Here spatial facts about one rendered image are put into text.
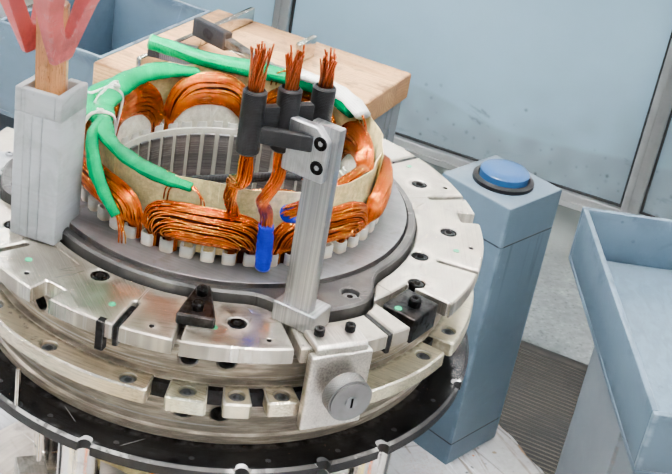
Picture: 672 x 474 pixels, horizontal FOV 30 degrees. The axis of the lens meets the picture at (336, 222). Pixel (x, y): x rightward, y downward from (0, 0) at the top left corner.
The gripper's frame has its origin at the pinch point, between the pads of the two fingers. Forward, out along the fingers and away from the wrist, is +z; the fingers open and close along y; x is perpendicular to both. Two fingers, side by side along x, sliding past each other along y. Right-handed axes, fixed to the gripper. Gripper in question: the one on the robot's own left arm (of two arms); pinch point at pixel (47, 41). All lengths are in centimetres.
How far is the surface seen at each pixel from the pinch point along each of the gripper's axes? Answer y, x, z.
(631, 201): -8, 226, 121
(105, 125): 1.3, 3.7, 6.0
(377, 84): 0.6, 41.2, 17.4
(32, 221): 0.9, -1.6, 10.2
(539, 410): 2, 150, 131
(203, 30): -12.8, 34.3, 15.3
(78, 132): 1.6, 1.0, 5.2
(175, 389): 12.7, -3.7, 14.0
